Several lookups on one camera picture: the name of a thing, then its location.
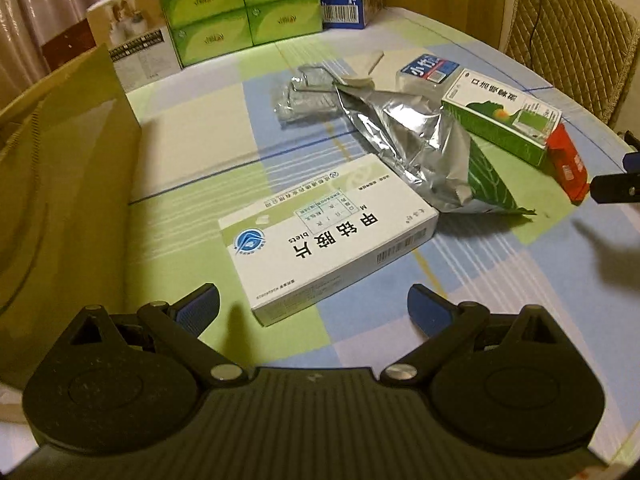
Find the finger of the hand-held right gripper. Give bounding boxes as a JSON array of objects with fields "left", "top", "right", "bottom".
[
  {"left": 619, "top": 130, "right": 640, "bottom": 172},
  {"left": 589, "top": 172, "right": 640, "bottom": 206}
]

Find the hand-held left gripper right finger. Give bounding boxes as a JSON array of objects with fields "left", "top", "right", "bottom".
[{"left": 380, "top": 284, "right": 563, "bottom": 387}]

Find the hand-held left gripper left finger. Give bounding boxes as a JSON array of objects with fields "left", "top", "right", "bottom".
[{"left": 67, "top": 282, "right": 251, "bottom": 388}]

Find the small red box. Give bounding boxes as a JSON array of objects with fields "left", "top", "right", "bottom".
[{"left": 545, "top": 122, "right": 592, "bottom": 206}]

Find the green and white medicine box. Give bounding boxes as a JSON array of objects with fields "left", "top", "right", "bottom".
[{"left": 440, "top": 68, "right": 564, "bottom": 170}]

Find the silver foil bag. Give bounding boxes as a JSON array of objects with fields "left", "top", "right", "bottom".
[{"left": 332, "top": 81, "right": 537, "bottom": 217}]

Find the brown cardboard box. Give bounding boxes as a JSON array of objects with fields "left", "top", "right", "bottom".
[{"left": 0, "top": 42, "right": 144, "bottom": 392}]

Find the clear plastic box blue label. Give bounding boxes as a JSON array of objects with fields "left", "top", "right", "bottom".
[{"left": 395, "top": 53, "right": 462, "bottom": 97}]

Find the chair with quilted cover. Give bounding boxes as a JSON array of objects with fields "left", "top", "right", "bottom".
[{"left": 502, "top": 0, "right": 640, "bottom": 129}]

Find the clear bag of metal parts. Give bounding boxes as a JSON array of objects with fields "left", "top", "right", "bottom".
[{"left": 271, "top": 64, "right": 352, "bottom": 127}]

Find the white plastic spoon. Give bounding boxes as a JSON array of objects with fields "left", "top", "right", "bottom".
[{"left": 333, "top": 49, "right": 385, "bottom": 92}]

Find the white product carton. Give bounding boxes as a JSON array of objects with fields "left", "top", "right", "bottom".
[{"left": 87, "top": 0, "right": 182, "bottom": 94}]

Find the dark red patterned box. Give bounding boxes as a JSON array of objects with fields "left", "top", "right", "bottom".
[{"left": 39, "top": 18, "right": 97, "bottom": 74}]

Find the stack of green tissue packs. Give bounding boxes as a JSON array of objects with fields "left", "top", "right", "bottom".
[{"left": 149, "top": 0, "right": 324, "bottom": 69}]

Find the shimmering pale curtain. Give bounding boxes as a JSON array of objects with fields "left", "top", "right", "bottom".
[{"left": 0, "top": 0, "right": 157, "bottom": 107}]

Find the black power cable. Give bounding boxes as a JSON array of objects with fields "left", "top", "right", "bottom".
[{"left": 527, "top": 0, "right": 546, "bottom": 54}]

